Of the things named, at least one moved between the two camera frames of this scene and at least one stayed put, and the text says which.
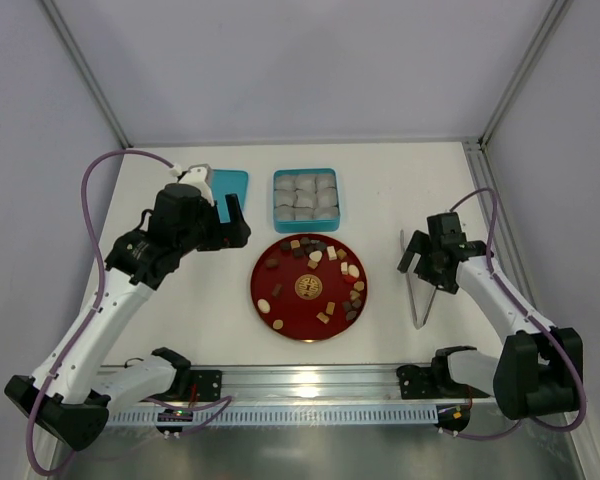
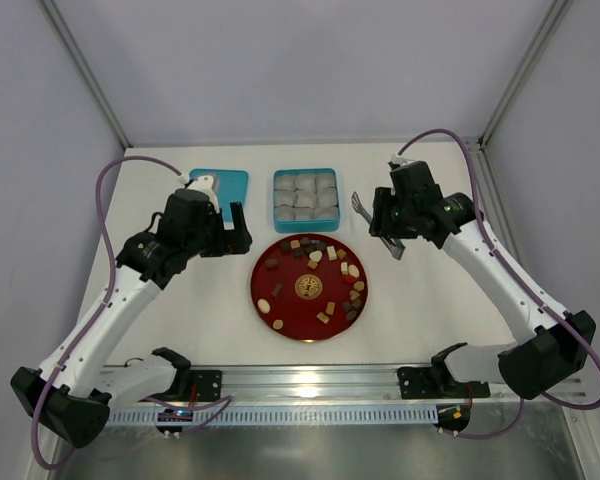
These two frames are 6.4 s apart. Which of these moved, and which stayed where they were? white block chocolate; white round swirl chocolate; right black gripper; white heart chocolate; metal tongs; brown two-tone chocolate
Moved: right black gripper; metal tongs
Stayed: white heart chocolate; white round swirl chocolate; white block chocolate; brown two-tone chocolate
